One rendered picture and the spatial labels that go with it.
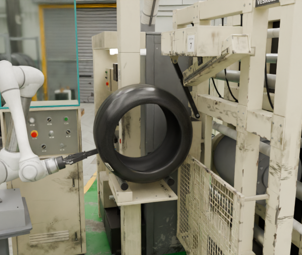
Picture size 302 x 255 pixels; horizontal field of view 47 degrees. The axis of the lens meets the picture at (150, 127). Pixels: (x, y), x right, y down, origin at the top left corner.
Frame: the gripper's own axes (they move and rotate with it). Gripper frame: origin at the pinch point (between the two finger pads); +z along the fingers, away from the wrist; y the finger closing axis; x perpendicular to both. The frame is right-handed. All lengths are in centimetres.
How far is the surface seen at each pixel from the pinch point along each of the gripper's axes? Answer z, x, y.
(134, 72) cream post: 41, -35, 26
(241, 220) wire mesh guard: 56, 36, -61
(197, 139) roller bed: 71, 20, 19
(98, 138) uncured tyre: 5.9, -9.0, -8.7
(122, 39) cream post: 39, -57, 26
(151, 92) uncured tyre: 40.7, -25.6, -10.5
